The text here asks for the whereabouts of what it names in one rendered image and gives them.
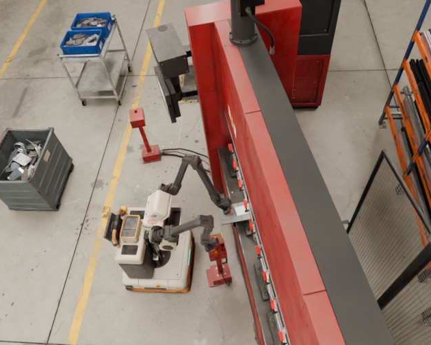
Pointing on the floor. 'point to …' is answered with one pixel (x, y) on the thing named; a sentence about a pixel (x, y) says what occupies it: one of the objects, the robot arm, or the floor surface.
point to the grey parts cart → (99, 68)
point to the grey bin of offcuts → (29, 170)
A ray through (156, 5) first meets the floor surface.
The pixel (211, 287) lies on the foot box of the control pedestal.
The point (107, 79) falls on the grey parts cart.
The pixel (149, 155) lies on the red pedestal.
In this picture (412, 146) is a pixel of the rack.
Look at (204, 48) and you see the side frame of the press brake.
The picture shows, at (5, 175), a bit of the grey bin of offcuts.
